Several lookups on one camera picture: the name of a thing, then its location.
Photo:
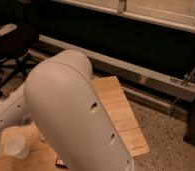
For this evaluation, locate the white paper cup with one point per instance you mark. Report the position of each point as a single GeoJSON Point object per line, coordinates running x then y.
{"type": "Point", "coordinates": [16, 147]}

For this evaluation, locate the black office chair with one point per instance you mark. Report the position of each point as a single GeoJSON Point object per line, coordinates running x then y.
{"type": "Point", "coordinates": [15, 40]}

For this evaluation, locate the metal floor rail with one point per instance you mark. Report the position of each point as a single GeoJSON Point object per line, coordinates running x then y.
{"type": "Point", "coordinates": [131, 72]}

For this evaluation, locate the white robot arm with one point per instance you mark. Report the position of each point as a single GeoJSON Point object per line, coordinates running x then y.
{"type": "Point", "coordinates": [59, 96]}

